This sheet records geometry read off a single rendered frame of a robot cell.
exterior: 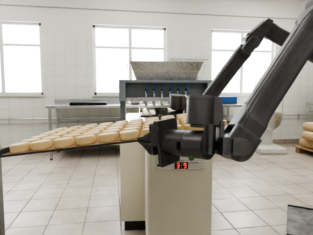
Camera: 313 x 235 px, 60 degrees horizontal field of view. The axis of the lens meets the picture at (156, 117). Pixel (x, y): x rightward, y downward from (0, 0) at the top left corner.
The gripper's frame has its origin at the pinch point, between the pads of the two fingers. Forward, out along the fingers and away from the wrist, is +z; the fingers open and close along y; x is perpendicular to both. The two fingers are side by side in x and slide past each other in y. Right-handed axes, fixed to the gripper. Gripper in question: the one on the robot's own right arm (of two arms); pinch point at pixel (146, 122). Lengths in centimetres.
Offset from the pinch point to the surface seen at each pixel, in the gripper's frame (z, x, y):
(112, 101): -234, -344, 2
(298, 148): -448, -89, -110
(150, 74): -77, -75, 26
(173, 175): -29.8, -15.7, -31.6
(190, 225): -35, -11, -60
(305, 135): -436, -73, -84
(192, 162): -34.9, -7.1, -25.2
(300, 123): -559, -119, -82
